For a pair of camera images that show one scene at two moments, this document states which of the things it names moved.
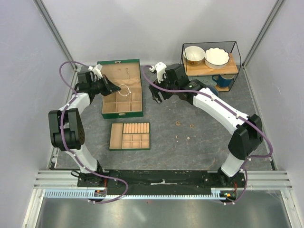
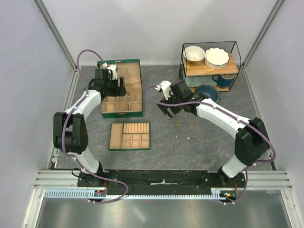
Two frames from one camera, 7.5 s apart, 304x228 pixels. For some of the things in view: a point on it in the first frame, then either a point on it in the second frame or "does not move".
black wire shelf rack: [215, 64] does not move
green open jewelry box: [126, 102] does not move
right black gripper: [155, 90] → [164, 109]
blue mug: [223, 80] does not move
